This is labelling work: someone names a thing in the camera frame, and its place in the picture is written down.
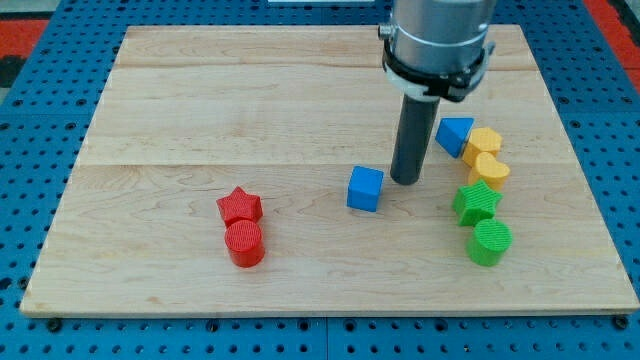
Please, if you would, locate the blue cube block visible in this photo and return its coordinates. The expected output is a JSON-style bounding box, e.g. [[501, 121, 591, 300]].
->
[[346, 166, 384, 212]]

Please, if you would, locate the blue triangle block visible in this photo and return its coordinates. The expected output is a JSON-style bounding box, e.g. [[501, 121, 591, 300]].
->
[[435, 117, 474, 158]]

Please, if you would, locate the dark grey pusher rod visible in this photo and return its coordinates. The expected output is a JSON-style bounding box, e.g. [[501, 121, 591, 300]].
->
[[390, 95, 440, 185]]

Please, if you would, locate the red star block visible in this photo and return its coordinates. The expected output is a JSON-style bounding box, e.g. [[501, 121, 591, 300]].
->
[[216, 187, 263, 227]]

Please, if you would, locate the yellow heart block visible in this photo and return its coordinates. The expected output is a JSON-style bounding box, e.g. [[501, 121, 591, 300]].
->
[[467, 152, 511, 191]]

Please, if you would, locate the yellow hexagon block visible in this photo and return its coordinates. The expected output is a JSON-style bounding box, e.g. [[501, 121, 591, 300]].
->
[[462, 127, 503, 167]]

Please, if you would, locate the green star block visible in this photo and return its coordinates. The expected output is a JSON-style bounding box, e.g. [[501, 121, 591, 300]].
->
[[452, 180, 503, 226]]

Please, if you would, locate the green cylinder block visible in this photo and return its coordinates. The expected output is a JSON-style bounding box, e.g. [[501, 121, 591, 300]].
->
[[466, 219, 513, 267]]

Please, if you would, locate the red cylinder block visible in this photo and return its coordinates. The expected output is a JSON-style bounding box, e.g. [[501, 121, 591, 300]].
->
[[224, 220, 265, 268]]

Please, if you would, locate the light wooden board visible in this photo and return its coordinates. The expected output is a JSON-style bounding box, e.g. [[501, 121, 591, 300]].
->
[[20, 25, 639, 319]]

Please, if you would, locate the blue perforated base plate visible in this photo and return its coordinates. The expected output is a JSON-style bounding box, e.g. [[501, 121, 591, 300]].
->
[[1, 0, 639, 359]]

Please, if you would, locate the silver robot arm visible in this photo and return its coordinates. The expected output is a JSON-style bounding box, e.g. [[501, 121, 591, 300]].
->
[[378, 0, 496, 102]]

